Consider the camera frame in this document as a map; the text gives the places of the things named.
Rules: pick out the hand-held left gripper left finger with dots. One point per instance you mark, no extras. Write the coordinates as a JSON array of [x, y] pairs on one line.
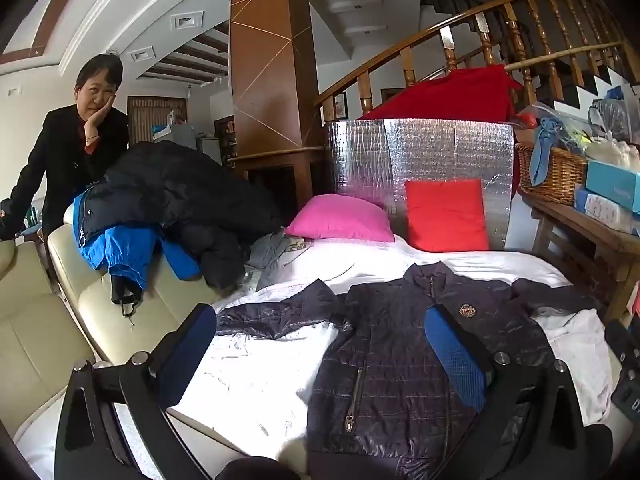
[[192, 347]]

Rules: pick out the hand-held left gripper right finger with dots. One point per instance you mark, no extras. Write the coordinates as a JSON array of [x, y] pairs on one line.
[[457, 360]]

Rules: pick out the dark quilted jacket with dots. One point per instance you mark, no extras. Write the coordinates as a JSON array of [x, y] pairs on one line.
[[390, 360]]

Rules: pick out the white blanket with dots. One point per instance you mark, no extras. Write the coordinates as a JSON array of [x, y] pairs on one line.
[[260, 370]]

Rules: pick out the blue jacket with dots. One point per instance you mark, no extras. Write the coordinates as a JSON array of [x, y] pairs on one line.
[[125, 252]]

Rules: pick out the grey garment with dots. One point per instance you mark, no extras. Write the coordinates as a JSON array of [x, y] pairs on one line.
[[272, 255]]

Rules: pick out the red pillow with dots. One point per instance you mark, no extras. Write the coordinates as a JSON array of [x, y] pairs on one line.
[[445, 215]]

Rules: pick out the wooden table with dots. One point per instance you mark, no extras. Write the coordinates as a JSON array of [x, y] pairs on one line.
[[590, 245]]

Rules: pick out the black down jacket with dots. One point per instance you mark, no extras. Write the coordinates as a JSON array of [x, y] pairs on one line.
[[190, 190]]

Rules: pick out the cream leather sofa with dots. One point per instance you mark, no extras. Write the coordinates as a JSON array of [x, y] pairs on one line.
[[35, 330]]

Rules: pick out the white printed pack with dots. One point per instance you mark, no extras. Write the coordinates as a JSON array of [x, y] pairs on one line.
[[602, 210]]

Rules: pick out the pink pillow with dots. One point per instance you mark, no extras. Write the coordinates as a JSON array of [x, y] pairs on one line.
[[340, 217]]

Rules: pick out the wooden counter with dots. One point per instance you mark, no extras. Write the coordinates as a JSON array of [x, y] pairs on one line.
[[280, 167]]

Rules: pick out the blue tissue box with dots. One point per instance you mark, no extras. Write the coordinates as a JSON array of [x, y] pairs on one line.
[[615, 185]]

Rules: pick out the wicker basket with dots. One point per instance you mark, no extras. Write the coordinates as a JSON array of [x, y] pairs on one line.
[[555, 175]]

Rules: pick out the silver foil insulation board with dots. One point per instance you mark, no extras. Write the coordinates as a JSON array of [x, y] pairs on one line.
[[430, 150]]

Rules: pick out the blue cloth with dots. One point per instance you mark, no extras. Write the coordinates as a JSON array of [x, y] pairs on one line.
[[545, 150]]

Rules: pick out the red cloth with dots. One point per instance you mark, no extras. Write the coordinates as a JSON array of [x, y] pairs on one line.
[[460, 95]]

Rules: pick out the wooden column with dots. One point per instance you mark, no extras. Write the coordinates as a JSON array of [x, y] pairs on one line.
[[270, 60]]

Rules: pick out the wooden stair railing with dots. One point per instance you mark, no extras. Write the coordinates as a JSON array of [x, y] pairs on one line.
[[520, 45]]

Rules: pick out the small picture frame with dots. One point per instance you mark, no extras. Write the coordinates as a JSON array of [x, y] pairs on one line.
[[341, 105]]

